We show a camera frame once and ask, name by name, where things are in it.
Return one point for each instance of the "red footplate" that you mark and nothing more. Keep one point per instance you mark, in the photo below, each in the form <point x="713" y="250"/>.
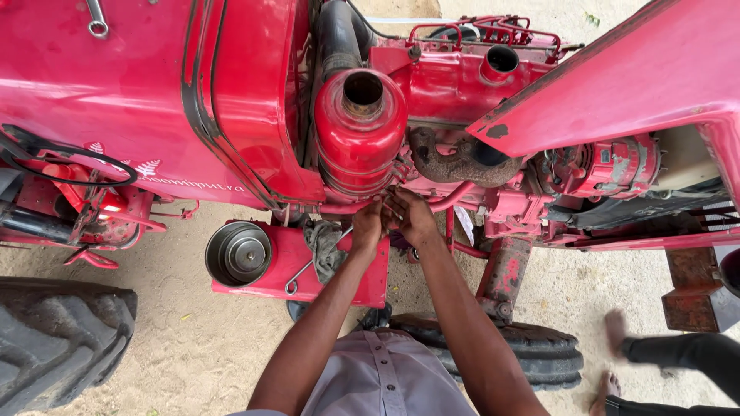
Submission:
<point x="289" y="254"/>

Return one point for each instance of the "red foot pedal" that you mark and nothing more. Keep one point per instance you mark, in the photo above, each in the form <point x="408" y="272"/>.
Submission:
<point x="92" y="260"/>

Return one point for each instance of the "person's right hand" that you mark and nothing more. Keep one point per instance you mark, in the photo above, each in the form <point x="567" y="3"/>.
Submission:
<point x="416" y="222"/>

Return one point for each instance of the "red engine block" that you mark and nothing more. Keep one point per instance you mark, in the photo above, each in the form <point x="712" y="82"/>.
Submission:
<point x="445" y="86"/>

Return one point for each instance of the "person's grey shirt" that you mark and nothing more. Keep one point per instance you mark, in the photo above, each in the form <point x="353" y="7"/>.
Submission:
<point x="381" y="375"/>

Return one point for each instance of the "person's left fingers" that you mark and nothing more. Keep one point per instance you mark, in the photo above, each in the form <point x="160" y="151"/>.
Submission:
<point x="376" y="209"/>

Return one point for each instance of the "red tractor fuel tank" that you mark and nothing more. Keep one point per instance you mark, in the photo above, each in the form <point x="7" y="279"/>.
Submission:
<point x="144" y="92"/>

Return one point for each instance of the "person's left hand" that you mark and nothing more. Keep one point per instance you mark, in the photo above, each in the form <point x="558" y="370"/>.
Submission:
<point x="367" y="228"/>

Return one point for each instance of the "metal air cleaner bowl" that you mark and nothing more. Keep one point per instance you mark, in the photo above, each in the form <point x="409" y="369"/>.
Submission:
<point x="238" y="254"/>

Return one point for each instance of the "large black rear tyre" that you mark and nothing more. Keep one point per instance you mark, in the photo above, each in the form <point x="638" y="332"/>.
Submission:
<point x="55" y="341"/>

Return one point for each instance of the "red open hood panel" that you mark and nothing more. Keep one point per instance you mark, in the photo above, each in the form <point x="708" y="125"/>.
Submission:
<point x="613" y="86"/>

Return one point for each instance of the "rusty front weight block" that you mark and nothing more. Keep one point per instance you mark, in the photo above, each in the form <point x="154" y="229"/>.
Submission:
<point x="694" y="289"/>

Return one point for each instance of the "black steering wheel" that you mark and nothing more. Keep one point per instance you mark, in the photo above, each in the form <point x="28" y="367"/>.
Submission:
<point x="69" y="180"/>

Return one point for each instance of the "red curved pipe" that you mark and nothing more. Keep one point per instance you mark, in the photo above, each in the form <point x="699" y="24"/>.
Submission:
<point x="456" y="195"/>

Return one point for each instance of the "red air cleaner canister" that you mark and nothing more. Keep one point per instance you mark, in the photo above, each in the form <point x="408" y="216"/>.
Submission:
<point x="359" y="138"/>

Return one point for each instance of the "rusty exhaust manifold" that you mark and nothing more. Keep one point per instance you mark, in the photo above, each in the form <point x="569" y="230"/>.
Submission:
<point x="448" y="164"/>

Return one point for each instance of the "grey rag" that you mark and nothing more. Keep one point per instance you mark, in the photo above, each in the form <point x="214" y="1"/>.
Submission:
<point x="324" y="248"/>

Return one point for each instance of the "small black front tyre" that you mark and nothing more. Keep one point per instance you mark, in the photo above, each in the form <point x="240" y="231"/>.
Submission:
<point x="532" y="352"/>

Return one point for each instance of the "person's right fingers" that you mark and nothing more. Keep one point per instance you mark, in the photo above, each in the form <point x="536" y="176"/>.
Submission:
<point x="398" y="201"/>

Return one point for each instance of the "red alternator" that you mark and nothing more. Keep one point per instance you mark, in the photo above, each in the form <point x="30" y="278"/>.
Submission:
<point x="601" y="167"/>

